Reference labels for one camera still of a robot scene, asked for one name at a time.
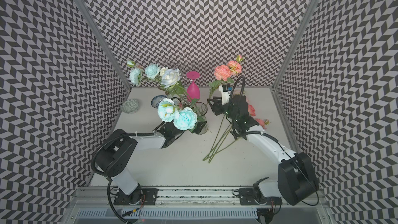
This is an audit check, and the pink ranunculus spray stem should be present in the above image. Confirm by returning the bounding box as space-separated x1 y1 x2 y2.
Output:
209 55 245 98

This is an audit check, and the aluminium corner frame post right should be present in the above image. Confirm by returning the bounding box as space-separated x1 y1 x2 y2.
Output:
271 0 332 89

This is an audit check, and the blue floral ceramic bowl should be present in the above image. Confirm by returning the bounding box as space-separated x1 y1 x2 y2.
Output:
151 95 168 108

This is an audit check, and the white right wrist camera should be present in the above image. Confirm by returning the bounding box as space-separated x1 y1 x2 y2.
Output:
219 84 232 105

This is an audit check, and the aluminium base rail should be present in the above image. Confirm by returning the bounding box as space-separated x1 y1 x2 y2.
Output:
61 186 336 224

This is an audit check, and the teal and white flower spray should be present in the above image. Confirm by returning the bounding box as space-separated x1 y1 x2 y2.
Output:
126 60 169 86

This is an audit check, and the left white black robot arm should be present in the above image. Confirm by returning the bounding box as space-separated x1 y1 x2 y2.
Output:
91 122 207 205

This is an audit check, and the clear glass vase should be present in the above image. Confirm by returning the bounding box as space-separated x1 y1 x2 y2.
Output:
194 102 208 135

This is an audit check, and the peach pink peony stem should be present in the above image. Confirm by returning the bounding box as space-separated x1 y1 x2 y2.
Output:
203 123 242 163

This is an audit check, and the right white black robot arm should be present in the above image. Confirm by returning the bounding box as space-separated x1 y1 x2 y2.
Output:
207 84 319 205

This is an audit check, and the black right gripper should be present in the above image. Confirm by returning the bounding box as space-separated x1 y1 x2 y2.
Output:
207 96 238 122

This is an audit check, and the magenta wine glass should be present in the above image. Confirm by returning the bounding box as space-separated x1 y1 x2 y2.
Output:
186 71 200 102

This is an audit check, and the aluminium corner frame post left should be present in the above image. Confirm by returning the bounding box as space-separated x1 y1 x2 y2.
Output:
73 0 131 90

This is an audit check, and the aluminium corner frame post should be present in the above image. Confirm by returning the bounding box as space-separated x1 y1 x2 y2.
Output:
73 0 131 90
271 0 332 89

